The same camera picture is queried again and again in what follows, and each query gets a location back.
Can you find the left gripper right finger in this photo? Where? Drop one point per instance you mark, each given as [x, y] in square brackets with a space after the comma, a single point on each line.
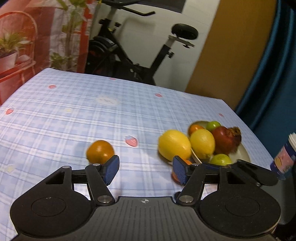
[194, 177]

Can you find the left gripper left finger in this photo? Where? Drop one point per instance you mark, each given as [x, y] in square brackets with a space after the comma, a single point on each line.
[99, 176]

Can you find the bright green apple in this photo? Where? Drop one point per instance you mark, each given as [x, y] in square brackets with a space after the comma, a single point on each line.
[220, 160]

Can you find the yellow lemon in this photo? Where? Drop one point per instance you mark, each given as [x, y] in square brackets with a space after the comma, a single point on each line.
[174, 143]
[203, 143]

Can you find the middle orange tangerine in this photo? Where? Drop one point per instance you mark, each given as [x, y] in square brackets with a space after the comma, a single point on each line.
[181, 170]

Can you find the orange tangerine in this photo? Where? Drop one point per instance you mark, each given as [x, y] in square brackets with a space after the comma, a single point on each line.
[99, 152]
[181, 170]

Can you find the left orange tangerine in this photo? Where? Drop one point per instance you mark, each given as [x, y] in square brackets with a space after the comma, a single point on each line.
[99, 152]

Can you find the orange kumquat on plate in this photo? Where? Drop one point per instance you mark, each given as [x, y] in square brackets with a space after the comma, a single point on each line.
[194, 127]

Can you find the beige round plate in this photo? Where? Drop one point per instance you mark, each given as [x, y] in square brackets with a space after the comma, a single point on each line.
[241, 152]

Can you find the yellow-green small apple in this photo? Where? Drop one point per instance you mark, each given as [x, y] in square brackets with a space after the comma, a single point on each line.
[211, 125]

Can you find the blue plaid tablecloth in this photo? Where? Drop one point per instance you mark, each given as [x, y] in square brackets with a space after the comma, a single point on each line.
[52, 119]

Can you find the pink blue cartoon cup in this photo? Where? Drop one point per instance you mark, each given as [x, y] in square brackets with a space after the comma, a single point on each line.
[285, 159]

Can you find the black device at right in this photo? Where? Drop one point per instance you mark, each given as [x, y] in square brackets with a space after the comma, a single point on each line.
[286, 227]

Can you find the dark blue curtain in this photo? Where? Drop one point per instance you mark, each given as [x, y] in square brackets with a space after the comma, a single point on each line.
[268, 105]

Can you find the black exercise bike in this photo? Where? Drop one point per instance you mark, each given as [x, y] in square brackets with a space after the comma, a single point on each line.
[108, 56]

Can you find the brown wooden door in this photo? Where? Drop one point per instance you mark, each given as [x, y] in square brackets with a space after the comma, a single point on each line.
[233, 49]

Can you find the plant print wall hanging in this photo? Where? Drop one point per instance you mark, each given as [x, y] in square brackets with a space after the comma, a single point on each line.
[36, 35]

